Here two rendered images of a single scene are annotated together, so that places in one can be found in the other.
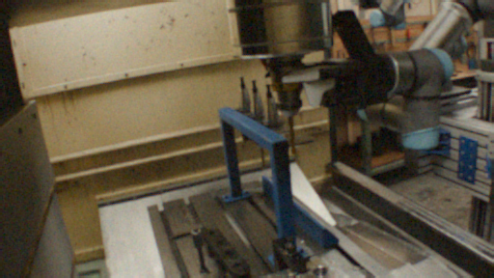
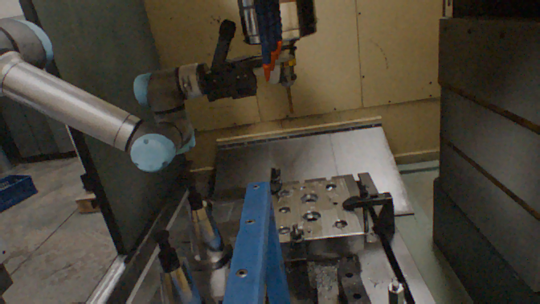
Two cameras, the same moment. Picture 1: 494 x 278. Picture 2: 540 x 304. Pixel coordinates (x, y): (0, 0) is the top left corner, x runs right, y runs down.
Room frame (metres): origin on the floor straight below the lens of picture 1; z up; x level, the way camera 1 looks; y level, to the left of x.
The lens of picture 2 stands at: (1.37, 0.18, 1.50)
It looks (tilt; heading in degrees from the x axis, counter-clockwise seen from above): 22 degrees down; 203
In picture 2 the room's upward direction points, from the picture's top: 10 degrees counter-clockwise
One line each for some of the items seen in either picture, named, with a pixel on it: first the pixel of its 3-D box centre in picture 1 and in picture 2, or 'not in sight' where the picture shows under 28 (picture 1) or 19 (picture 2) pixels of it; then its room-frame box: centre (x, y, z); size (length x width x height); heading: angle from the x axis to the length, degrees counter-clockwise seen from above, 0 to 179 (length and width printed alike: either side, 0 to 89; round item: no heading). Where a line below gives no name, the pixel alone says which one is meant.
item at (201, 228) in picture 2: (270, 109); (202, 228); (1.05, -0.07, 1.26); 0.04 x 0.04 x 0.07
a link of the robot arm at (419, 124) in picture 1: (415, 118); (173, 130); (0.72, -0.34, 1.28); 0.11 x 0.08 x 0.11; 18
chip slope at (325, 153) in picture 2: not in sight; (303, 182); (-0.01, -0.28, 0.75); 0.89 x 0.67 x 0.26; 107
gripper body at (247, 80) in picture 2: (354, 80); (230, 77); (0.66, -0.20, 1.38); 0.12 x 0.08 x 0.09; 107
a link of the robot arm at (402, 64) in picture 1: (390, 71); (194, 81); (0.68, -0.27, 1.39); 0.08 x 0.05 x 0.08; 17
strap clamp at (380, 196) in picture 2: not in sight; (367, 208); (0.54, 0.07, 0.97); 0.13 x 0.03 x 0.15; 107
